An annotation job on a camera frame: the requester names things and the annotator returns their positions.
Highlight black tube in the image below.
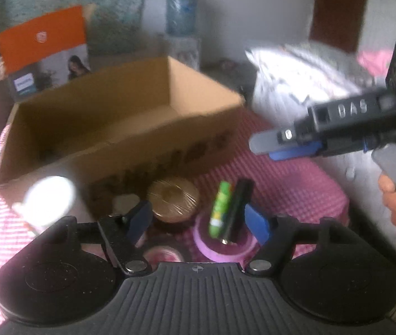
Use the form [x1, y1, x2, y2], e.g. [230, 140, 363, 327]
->
[220, 179, 254, 245]

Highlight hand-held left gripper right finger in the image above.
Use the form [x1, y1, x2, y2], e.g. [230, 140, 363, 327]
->
[244, 204, 342, 276]

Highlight small white packet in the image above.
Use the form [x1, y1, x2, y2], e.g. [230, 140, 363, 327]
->
[112, 194, 141, 214]

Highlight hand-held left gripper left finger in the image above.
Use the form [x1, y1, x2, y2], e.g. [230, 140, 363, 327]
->
[57, 200, 154, 276]

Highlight green tube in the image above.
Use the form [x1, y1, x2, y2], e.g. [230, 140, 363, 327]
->
[209, 181, 233, 237]

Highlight white cylindrical jar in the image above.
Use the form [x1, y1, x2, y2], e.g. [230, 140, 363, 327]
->
[21, 175, 77, 236]

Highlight brown door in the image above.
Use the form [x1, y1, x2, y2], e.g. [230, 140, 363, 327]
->
[310, 0, 371, 54]

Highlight white water dispenser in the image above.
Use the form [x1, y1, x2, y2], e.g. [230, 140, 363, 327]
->
[165, 35, 200, 71]

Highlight brown cardboard box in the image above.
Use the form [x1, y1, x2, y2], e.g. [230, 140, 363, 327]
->
[0, 56, 245, 231]

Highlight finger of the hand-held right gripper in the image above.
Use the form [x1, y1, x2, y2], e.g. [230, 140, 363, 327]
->
[248, 127, 322, 161]

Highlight blue water bottle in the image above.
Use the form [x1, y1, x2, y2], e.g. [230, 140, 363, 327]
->
[166, 0, 198, 36]

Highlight orange and white product box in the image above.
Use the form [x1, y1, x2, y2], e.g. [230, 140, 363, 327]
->
[0, 5, 92, 102]

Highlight pink checkered tablecloth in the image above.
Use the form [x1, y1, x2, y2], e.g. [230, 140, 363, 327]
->
[0, 110, 350, 332]

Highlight pink cloth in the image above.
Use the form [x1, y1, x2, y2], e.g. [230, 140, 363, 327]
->
[357, 51, 394, 76]

